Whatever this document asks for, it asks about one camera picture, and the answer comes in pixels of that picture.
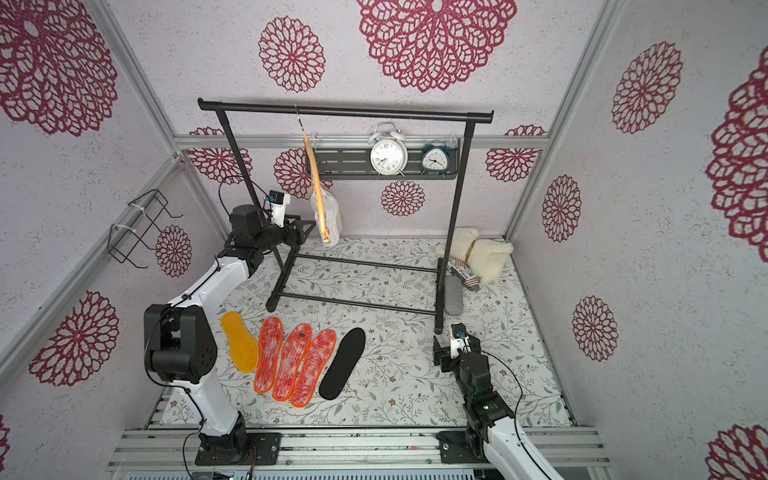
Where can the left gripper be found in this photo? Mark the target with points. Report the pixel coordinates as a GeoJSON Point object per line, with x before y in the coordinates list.
{"type": "Point", "coordinates": [299, 237]}

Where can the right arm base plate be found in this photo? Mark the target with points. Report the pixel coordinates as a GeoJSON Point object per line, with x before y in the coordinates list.
{"type": "Point", "coordinates": [461, 447]}

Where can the cream plush toy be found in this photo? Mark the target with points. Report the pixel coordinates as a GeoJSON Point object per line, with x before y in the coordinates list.
{"type": "Point", "coordinates": [486, 258]}

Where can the red orange insole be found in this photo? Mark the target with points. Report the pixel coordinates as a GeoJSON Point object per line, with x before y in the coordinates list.
{"type": "Point", "coordinates": [270, 342]}

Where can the aluminium front rail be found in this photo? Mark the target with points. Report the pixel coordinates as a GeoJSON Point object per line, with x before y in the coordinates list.
{"type": "Point", "coordinates": [174, 450]}

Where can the black wall shelf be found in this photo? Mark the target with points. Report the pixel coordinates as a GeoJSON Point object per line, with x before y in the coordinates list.
{"type": "Point", "coordinates": [354, 163]}

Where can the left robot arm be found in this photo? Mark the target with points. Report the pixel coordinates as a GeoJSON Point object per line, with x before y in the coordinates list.
{"type": "Point", "coordinates": [180, 350]}

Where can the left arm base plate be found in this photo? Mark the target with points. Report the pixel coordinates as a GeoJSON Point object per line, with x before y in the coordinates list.
{"type": "Point", "coordinates": [260, 449]}

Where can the orange trimmed white insole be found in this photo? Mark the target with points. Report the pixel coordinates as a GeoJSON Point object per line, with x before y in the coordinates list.
{"type": "Point", "coordinates": [320, 351]}

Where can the yellow shoe insole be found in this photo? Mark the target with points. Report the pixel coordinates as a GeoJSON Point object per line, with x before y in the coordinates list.
{"type": "Point", "coordinates": [243, 347]}

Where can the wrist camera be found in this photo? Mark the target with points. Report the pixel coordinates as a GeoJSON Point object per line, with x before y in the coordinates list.
{"type": "Point", "coordinates": [460, 342]}
{"type": "Point", "coordinates": [278, 202]}

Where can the white alarm clock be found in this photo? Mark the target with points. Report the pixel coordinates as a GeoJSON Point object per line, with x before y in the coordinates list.
{"type": "Point", "coordinates": [388, 154]}

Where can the orange clip hanger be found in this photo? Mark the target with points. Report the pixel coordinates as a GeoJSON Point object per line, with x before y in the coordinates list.
{"type": "Point", "coordinates": [316, 183]}

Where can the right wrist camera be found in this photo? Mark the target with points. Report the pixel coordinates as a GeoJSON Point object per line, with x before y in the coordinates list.
{"type": "Point", "coordinates": [460, 342]}

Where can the grey insole on floor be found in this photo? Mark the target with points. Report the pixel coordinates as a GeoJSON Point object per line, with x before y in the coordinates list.
{"type": "Point", "coordinates": [453, 296]}

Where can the white grey insole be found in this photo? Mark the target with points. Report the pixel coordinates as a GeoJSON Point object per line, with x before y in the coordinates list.
{"type": "Point", "coordinates": [333, 219]}

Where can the dark green alarm clock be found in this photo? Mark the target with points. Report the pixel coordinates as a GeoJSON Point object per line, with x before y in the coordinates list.
{"type": "Point", "coordinates": [435, 159]}

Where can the black wire wall hook rack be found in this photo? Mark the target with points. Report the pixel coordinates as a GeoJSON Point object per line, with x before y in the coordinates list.
{"type": "Point", "coordinates": [143, 214]}

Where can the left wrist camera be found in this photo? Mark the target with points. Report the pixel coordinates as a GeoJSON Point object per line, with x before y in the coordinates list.
{"type": "Point", "coordinates": [278, 202]}

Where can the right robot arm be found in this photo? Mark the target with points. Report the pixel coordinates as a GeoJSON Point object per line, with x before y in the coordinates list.
{"type": "Point", "coordinates": [493, 434]}

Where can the striped small box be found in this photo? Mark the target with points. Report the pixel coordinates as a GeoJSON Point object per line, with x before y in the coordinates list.
{"type": "Point", "coordinates": [462, 271]}

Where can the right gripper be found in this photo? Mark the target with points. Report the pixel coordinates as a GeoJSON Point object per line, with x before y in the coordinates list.
{"type": "Point", "coordinates": [444, 354]}

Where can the black shoe insole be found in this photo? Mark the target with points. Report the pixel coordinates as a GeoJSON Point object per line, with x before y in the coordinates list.
{"type": "Point", "coordinates": [348, 354]}

